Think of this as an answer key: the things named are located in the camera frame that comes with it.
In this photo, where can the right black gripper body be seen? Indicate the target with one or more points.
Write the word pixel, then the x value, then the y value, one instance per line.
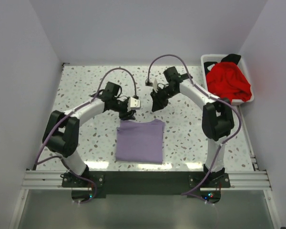
pixel 163 96

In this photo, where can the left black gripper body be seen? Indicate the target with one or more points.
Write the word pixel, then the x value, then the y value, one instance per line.
pixel 121 108

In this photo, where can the purple t shirt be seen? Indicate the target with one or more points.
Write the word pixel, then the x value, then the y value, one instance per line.
pixel 140 142

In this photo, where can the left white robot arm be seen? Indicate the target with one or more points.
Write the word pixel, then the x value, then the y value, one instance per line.
pixel 62 131

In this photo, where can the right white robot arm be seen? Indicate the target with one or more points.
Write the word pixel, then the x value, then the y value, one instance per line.
pixel 217 117

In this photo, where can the white plastic basket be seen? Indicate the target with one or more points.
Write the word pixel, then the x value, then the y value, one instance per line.
pixel 241 65

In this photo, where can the red t shirt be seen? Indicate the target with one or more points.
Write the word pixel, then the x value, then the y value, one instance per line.
pixel 226 80

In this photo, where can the black t shirt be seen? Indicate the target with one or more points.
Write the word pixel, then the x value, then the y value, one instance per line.
pixel 210 60

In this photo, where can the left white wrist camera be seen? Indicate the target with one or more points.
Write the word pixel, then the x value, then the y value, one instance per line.
pixel 133 104

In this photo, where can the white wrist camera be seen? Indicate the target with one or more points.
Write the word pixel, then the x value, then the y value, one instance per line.
pixel 133 104
pixel 153 84

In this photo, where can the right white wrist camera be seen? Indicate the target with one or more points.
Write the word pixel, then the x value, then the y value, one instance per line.
pixel 153 84

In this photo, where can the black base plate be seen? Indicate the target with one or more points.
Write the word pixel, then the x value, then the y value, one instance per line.
pixel 99 184

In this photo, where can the aluminium frame rail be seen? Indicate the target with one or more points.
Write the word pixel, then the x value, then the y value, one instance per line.
pixel 254 180

